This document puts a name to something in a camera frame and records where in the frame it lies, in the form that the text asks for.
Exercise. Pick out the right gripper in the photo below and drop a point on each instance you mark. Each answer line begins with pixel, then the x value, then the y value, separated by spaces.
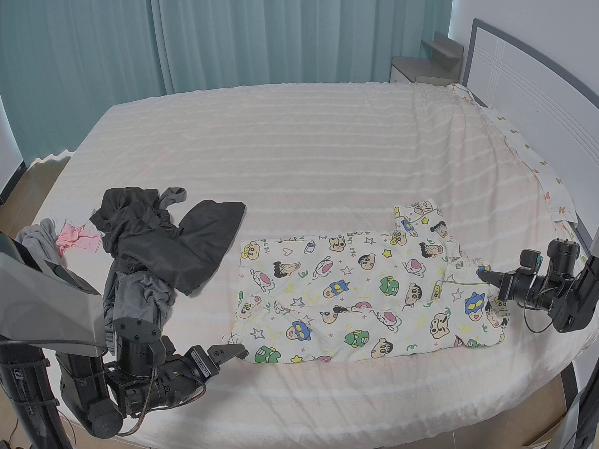
pixel 517 288

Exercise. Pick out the grey garment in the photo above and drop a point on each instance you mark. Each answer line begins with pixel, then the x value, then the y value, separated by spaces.
pixel 37 236

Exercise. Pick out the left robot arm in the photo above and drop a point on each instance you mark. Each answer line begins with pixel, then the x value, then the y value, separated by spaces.
pixel 42 307

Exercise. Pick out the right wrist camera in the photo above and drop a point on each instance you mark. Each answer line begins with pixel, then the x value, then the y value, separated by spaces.
pixel 531 260

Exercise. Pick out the white printed pyjama top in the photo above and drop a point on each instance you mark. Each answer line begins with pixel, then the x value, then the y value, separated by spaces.
pixel 355 293

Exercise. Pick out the blue-green curtain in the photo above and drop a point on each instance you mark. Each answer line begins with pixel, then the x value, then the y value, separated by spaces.
pixel 290 26
pixel 70 54

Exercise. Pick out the grey white bedside table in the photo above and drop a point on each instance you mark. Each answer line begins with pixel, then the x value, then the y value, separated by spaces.
pixel 412 66

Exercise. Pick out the bed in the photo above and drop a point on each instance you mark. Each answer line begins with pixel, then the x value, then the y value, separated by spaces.
pixel 304 157

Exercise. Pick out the pile of clothes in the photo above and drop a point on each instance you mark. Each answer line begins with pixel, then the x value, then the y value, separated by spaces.
pixel 164 246

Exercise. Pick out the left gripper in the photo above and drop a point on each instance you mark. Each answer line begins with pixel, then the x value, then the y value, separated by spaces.
pixel 185 372

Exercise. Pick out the white printed pillow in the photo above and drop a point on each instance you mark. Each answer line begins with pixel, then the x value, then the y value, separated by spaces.
pixel 507 129
pixel 559 194

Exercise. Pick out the pink garment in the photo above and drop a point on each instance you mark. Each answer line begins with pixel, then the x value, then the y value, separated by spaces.
pixel 77 239

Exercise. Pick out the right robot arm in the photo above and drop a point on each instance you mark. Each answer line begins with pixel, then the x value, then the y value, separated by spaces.
pixel 573 302

